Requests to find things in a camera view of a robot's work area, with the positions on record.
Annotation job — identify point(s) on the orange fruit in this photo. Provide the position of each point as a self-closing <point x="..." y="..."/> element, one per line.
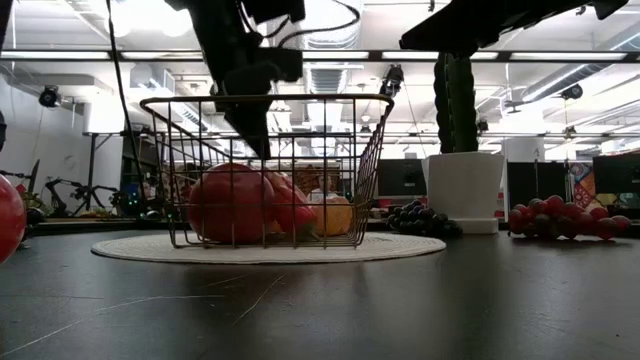
<point x="337" y="217"/>

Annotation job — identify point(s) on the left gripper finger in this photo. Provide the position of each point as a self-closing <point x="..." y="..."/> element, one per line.
<point x="250" y="130"/>

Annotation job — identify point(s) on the black T-shaped stand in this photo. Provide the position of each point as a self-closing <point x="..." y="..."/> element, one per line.
<point x="91" y="170"/>

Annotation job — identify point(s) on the black grape bunch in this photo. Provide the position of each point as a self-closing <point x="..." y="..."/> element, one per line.
<point x="422" y="220"/>

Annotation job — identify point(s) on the green cactus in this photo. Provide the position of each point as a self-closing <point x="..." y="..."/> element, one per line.
<point x="457" y="110"/>

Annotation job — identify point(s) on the red apple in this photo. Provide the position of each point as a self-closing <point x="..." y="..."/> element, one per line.
<point x="215" y="210"/>

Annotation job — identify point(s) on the black overhead camera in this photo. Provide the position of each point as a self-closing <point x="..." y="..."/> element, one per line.
<point x="392" y="80"/>

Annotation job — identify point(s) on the person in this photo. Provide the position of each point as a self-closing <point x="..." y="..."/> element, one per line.
<point x="320" y="186"/>

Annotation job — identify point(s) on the black ceiling spotlight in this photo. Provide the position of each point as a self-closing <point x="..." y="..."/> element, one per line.
<point x="50" y="96"/>
<point x="571" y="92"/>

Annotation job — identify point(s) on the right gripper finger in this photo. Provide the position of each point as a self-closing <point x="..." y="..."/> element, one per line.
<point x="460" y="35"/>

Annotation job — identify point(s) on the ribbed silver duct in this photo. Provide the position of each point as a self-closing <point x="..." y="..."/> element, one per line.
<point x="327" y="75"/>

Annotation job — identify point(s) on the round white woven mat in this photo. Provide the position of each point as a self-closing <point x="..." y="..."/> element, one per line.
<point x="400" y="247"/>

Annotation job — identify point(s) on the colourful poster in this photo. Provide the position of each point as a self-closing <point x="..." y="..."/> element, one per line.
<point x="582" y="185"/>

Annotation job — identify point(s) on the white plant pot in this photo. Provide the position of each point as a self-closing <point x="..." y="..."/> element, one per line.
<point x="462" y="190"/>

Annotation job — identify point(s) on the red grape bunch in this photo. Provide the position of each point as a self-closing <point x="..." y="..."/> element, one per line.
<point x="565" y="217"/>

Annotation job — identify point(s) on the black monitor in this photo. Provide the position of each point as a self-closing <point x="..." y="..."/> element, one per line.
<point x="402" y="177"/>
<point x="535" y="182"/>
<point x="617" y="174"/>

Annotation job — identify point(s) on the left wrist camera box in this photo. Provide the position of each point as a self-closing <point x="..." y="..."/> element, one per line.
<point x="285" y="65"/>

